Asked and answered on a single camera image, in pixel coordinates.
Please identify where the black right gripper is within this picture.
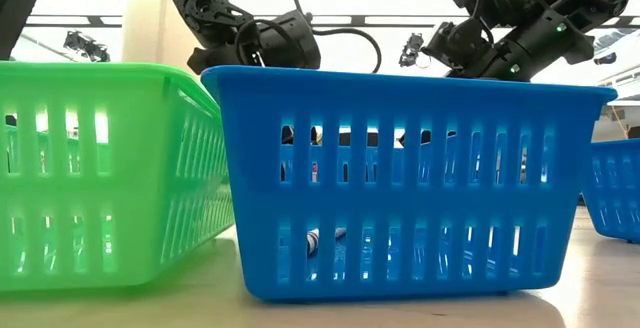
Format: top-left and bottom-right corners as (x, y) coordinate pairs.
(423, 17), (506, 78)

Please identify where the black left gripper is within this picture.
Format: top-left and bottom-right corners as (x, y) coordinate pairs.
(187, 10), (321, 75)

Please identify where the blue slotted plastic basket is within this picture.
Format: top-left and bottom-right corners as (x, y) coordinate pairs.
(581, 138), (640, 244)
(200, 65), (617, 302)

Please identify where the green slotted plastic basket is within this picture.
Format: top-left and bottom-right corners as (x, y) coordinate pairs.
(0, 61), (235, 292)

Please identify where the black ceiling-mounted camera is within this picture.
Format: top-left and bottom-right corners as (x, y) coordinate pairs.
(398, 31), (426, 68)
(63, 30), (111, 63)

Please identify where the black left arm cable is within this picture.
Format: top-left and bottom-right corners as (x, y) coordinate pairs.
(287, 0), (384, 74)

